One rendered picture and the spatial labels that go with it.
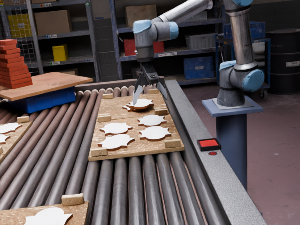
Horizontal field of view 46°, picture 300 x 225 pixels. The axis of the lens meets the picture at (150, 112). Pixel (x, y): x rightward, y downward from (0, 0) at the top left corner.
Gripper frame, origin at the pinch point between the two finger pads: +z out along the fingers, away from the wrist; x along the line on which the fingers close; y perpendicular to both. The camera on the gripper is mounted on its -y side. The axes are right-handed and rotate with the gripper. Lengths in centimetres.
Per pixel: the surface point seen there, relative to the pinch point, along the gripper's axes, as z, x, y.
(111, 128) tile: 7.5, 18.7, -1.8
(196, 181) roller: 11, 2, -54
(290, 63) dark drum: 58, -277, 279
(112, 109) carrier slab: 8.8, 12.9, 31.2
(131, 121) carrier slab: 8.7, 8.1, 6.5
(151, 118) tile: 7.6, -0.1, 2.0
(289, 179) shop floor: 103, -126, 72
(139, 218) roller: 10, 22, -67
